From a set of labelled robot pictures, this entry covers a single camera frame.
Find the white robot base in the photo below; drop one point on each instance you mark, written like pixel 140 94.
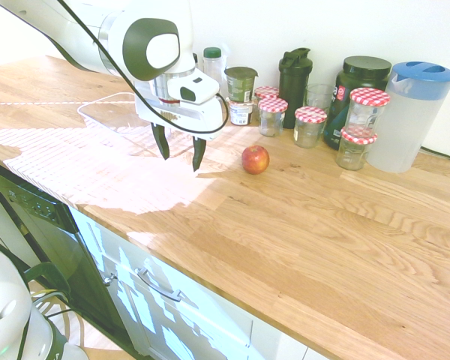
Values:
pixel 11 311

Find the silver cabinet knob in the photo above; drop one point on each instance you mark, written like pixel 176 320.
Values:
pixel 109 280

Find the clear plastic container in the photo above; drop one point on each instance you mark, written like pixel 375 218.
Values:
pixel 112 114

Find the clear bottle green cap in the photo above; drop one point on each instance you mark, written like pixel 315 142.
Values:
pixel 212 67

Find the green plastic tub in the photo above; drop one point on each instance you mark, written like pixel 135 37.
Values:
pixel 240 84

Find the small labelled jar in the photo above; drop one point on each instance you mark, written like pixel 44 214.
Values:
pixel 241 113

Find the black protein powder tub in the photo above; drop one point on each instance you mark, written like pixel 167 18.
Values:
pixel 363 77

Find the white kitchen cabinet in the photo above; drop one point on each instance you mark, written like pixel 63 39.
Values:
pixel 195 322

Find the red apple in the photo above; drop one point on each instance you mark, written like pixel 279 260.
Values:
pixel 255 160

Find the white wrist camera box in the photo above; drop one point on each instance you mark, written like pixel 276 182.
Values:
pixel 197 88

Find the black dishwasher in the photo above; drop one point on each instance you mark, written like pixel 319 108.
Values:
pixel 52 243

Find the black shaker bottle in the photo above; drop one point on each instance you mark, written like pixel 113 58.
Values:
pixel 293 86

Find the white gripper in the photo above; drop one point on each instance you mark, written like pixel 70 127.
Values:
pixel 195 118

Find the glass jar red checkered lid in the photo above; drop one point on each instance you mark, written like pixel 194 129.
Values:
pixel 354 152
pixel 368 110
pixel 309 127
pixel 267 92
pixel 272 118

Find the white pitcher blue lid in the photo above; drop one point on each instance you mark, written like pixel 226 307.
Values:
pixel 408 123

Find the clear drinking glass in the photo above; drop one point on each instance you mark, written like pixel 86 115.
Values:
pixel 319 96

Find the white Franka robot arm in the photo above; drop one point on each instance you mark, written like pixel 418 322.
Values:
pixel 97 33

